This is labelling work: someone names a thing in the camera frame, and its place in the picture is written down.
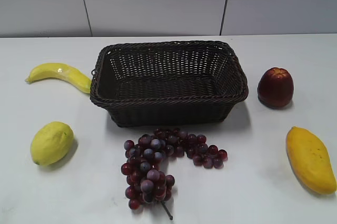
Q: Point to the yellow lemon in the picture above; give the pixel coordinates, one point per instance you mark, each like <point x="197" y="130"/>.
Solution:
<point x="51" y="143"/>

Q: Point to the yellow mango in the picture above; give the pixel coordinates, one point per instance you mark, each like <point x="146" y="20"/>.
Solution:
<point x="310" y="161"/>

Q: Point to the black wicker basket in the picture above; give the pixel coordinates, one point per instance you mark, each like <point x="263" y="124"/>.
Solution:
<point x="168" y="83"/>

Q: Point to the yellow banana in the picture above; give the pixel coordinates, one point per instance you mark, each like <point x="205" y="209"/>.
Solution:
<point x="62" y="72"/>

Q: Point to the red apple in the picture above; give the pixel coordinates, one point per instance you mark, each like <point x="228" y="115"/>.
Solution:
<point x="275" y="88"/>

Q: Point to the purple grape bunch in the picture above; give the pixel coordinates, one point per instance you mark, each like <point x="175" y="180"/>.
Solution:
<point x="147" y="184"/>

